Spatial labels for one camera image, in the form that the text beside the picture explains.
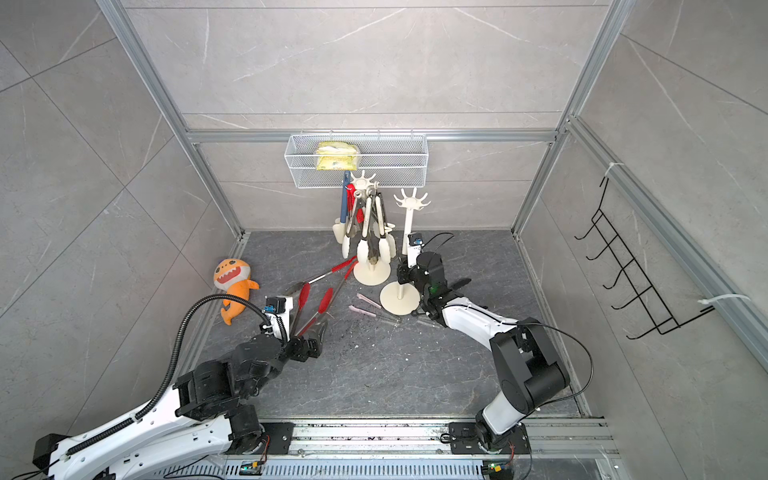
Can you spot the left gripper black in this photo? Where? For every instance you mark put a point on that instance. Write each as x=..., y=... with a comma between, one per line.
x=302, y=353

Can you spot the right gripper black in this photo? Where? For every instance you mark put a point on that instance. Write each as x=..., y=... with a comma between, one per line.
x=404, y=272

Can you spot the cream utensil stand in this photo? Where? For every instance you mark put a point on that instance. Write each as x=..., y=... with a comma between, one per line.
x=401, y=297
x=362, y=273

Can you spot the wide cream handle tongs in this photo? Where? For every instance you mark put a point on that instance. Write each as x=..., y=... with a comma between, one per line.
x=387, y=243

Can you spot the blue handle cream tongs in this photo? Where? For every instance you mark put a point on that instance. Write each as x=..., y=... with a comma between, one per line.
x=340, y=227

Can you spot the red handle steel tongs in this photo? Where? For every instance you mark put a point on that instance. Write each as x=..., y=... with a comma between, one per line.
x=355, y=203
x=302, y=289

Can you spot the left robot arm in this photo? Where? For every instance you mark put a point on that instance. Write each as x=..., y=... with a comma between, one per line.
x=205, y=411

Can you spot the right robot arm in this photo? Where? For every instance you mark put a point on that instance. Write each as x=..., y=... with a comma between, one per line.
x=529, y=368

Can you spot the black tip steel tongs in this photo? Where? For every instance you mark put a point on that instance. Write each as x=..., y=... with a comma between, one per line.
x=460, y=283

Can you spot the pink tip small tongs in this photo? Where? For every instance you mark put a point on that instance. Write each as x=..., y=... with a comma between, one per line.
x=373, y=309

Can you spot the orange shark plush toy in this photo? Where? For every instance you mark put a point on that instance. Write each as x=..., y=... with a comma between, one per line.
x=233, y=277

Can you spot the yellow packet in basket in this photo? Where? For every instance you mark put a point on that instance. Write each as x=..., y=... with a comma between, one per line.
x=336, y=156

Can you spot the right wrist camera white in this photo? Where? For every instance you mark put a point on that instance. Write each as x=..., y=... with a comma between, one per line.
x=414, y=248

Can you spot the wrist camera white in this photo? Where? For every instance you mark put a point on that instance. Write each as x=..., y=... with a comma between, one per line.
x=278, y=312
x=414, y=248

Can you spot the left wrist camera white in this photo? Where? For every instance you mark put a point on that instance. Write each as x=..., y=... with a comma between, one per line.
x=278, y=312

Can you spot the white wire mesh basket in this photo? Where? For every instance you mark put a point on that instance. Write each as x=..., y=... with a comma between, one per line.
x=398, y=160

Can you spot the black wall hook rack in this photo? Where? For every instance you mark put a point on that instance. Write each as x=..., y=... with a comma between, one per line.
x=633, y=274

